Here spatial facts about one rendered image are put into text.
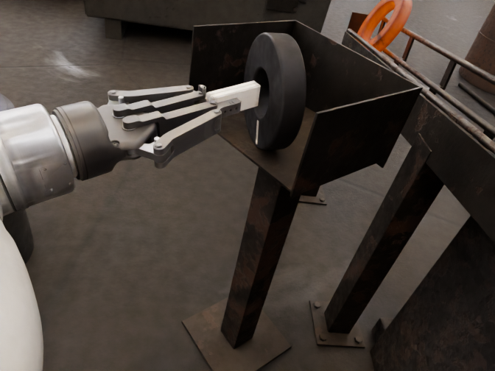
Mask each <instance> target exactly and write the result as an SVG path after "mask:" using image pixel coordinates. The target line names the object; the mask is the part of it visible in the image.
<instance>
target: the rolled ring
mask: <svg viewBox="0 0 495 371"><path fill-rule="evenodd" d="M412 6H413V2H412V0H381V1H380V2H379V3H378V4H377V5H376V6H375V7H374V8H373V9H372V10H371V12H370V13H369V14H368V16H367V17H366V19H365V20H364V21H363V23H362V25H361V27H360V28H359V31H358V33H357V34H358V35H359V36H360V37H362V38H363V39H364V40H366V41H367V42H369V44H370V45H372V46H373V47H374V48H376V49H377V50H379V51H380V52H381V51H382V50H384V49H385V48H386V47H387V46H388V45H389V44H390V43H391V42H392V41H393V40H394V39H395V38H396V36H397V35H398V34H399V33H400V31H401V30H402V28H403V27H404V25H405V24H406V22H407V19H408V18H409V16H410V13H411V10H412ZM392 10H394V11H393V14H392V15H391V17H390V20H389V21H388V23H387V24H386V25H385V27H384V28H383V29H382V31H381V32H380V33H379V34H378V35H377V36H376V37H374V38H373V39H371V35H372V34H373V31H374V30H375V28H376V27H377V25H378V24H379V22H380V21H381V20H382V19H383V18H384V17H385V16H386V15H387V14H388V13H389V12H390V11H392Z"/></svg>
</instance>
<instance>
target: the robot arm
mask: <svg viewBox="0 0 495 371"><path fill-rule="evenodd" d="M260 87H261V86H260V85H259V84H258V83H256V82H255V81H251V82H246V83H242V84H239V85H234V86H231V87H227V88H223V89H219V90H215V91H210V92H207V93H206V86H204V85H198V91H194V87H193V86H191V85H182V86H175V87H167V88H153V89H146V90H138V91H115V90H112V91H108V99H109V102H108V104H107V105H103V106H101V107H99V108H96V107H95V106H94V105H93V104H92V103H91V102H88V101H83V102H77V103H74V104H70V105H64V106H60V107H55V110H53V111H52V115H51V116H50V115H49V113H48V111H47V110H46V108H45V107H44V106H43V105H41V104H34V105H28V106H25V107H18V108H15V109H11V110H5V111H1V112H0V371H43V332H42V325H41V316H40V313H39V310H38V304H37V300H36V298H35V293H34V290H33V287H32V283H31V280H30V278H29V274H28V271H27V268H26V266H25V264H24V261H23V259H22V257H21V254H20V252H19V251H18V248H17V246H16V244H15V242H14V240H13V238H12V237H11V235H10V234H9V233H8V232H7V231H6V229H5V227H4V225H3V216H6V215H7V214H10V213H13V212H15V209H16V210H17V211H18V210H24V209H26V208H28V207H29V206H32V205H36V204H38V203H41V202H45V201H47V200H50V199H54V198H56V197H60V196H63V195H65V194H69V193H71V192H72V191H73V190H74V187H75V184H74V177H76V178H77V179H78V180H82V181H84V180H88V179H91V178H93V177H97V176H100V175H102V174H106V173H109V172H111V171H113V169H114V166H115V165H116V164H117V163H118V162H119V161H122V160H136V159H139V158H140V157H144V158H148V159H150V160H154V164H155V168H157V169H163V168H165V167H166V166H167V165H168V163H169V162H170V161H171V160H172V159H173V158H174V157H176V156H177V155H179V154H181V153H183V152H185V151H186V150H188V149H191V148H192V147H193V146H196V145H198V144H199V143H201V142H203V141H204V140H206V139H208V138H210V137H211V136H213V135H216V134H217V133H219V132H220V130H221V119H222V118H223V117H226V116H230V115H233V114H236V113H238V112H240V111H242V110H246V109H249V108H252V107H256V106H258V103H259V92H260ZM182 94H183V95H182ZM13 204H14V205H13ZM14 206H15V207H14Z"/></svg>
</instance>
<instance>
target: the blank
mask: <svg viewBox="0 0 495 371"><path fill-rule="evenodd" d="M251 81H255V82H256V83H258V84H259V85H260V86H261V87H260V92H259V103H258V106H256V107H252V108H249V109H246V110H244V111H245V120H246V124H247V129H248V132H249V134H250V137H251V139H252V141H253V143H254V144H255V145H256V146H257V147H258V148H260V149H263V150H270V149H285V148H287V147H288V146H290V145H291V144H292V142H293V141H294V140H295V139H296V137H297V135H298V132H299V130H300V128H301V124H302V121H303V115H304V111H305V105H306V71H305V65H304V61H303V56H302V54H301V50H300V48H299V45H298V44H297V42H296V41H295V39H294V38H293V37H292V36H290V35H288V34H285V33H274V32H264V33H261V34H260V35H258V36H257V37H256V39H255V40H254V42H253V44H252V46H251V48H250V51H249V54H248V56H247V62H246V66H245V75H244V83H246V82H251Z"/></svg>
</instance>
